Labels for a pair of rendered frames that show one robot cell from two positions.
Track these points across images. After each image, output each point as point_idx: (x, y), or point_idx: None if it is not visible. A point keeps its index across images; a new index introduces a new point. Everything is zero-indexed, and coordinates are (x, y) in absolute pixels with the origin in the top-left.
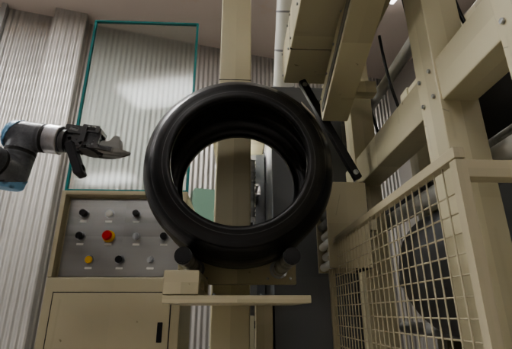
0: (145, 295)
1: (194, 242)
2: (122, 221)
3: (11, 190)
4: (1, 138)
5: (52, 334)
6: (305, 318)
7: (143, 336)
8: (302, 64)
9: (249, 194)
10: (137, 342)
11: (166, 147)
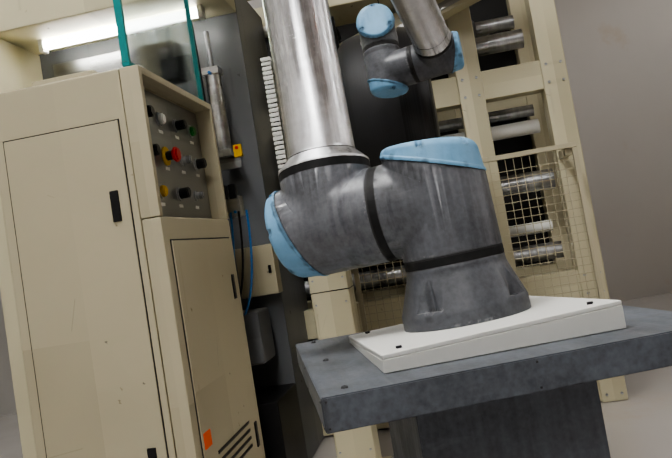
0: (219, 241)
1: None
2: (168, 134)
3: (385, 95)
4: (390, 27)
5: (185, 301)
6: None
7: (228, 292)
8: (354, 7)
9: None
10: (227, 300)
11: (431, 86)
